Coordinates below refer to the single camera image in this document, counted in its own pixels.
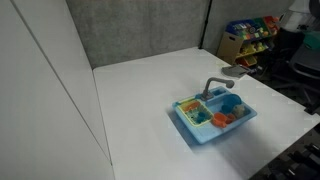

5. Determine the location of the blue toy mug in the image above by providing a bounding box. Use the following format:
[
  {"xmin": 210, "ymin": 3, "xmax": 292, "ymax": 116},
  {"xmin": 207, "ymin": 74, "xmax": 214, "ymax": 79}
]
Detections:
[{"xmin": 220, "ymin": 103, "xmax": 234, "ymax": 115}]

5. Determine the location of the light blue toy sink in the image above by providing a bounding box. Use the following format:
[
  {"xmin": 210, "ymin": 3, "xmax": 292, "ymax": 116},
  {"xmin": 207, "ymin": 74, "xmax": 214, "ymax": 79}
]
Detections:
[{"xmin": 172, "ymin": 85, "xmax": 258, "ymax": 145}]

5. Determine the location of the orange toy mug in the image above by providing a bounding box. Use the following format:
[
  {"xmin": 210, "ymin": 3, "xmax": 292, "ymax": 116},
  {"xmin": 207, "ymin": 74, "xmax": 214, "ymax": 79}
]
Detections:
[{"xmin": 212, "ymin": 112, "xmax": 229, "ymax": 129}]

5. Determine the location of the orange toy plate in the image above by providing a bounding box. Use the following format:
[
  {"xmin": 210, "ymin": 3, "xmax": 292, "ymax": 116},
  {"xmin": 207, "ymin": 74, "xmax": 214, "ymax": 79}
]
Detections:
[{"xmin": 182, "ymin": 101, "xmax": 201, "ymax": 113}]

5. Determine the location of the yellow toy dish rack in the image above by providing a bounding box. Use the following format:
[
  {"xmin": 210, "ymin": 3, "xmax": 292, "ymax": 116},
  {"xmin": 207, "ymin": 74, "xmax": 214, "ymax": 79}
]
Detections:
[{"xmin": 176, "ymin": 98, "xmax": 214, "ymax": 128}]

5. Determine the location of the grey toy faucet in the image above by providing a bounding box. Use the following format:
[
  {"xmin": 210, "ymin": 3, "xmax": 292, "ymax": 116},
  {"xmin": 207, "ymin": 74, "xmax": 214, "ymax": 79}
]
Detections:
[{"xmin": 199, "ymin": 77, "xmax": 236, "ymax": 102}]

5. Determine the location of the blue toy plate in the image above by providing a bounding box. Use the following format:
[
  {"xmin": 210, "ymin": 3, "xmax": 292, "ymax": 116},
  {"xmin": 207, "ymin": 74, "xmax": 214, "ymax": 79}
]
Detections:
[{"xmin": 221, "ymin": 93, "xmax": 243, "ymax": 108}]

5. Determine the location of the small orange toy cup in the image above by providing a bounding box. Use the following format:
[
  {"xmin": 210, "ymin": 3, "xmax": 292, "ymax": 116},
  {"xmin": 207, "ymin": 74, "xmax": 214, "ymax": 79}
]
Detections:
[{"xmin": 225, "ymin": 113, "xmax": 236, "ymax": 125}]

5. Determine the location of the black vertical pole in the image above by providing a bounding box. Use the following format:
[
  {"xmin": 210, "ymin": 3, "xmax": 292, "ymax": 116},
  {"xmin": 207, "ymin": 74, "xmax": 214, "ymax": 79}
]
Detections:
[{"xmin": 199, "ymin": 0, "xmax": 213, "ymax": 50}]

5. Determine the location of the cream toy soap bottle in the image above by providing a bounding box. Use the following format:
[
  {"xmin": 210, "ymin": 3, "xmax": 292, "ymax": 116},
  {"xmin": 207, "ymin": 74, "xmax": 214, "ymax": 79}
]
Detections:
[{"xmin": 232, "ymin": 104, "xmax": 247, "ymax": 119}]

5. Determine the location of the toy storage shelf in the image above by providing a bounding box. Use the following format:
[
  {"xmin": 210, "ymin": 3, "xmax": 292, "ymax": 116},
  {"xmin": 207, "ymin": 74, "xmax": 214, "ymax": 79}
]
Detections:
[{"xmin": 216, "ymin": 15, "xmax": 282, "ymax": 68}]

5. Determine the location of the black office chair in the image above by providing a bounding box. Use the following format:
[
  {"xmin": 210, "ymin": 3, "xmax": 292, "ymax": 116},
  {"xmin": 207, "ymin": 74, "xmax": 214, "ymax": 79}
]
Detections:
[{"xmin": 270, "ymin": 28, "xmax": 320, "ymax": 115}]

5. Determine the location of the black equipment beside table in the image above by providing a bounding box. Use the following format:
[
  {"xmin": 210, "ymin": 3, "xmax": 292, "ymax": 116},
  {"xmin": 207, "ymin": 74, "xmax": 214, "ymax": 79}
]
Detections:
[{"xmin": 249, "ymin": 124, "xmax": 320, "ymax": 180}]

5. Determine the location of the green plate on wrist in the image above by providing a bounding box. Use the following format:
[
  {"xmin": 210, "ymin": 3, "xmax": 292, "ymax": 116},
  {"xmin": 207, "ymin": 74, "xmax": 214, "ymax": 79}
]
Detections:
[{"xmin": 302, "ymin": 30, "xmax": 320, "ymax": 52}]

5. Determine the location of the grey metal mount plate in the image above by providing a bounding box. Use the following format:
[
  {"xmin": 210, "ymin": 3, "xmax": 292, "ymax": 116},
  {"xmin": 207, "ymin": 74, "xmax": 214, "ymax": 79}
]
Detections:
[{"xmin": 221, "ymin": 64, "xmax": 252, "ymax": 80}]

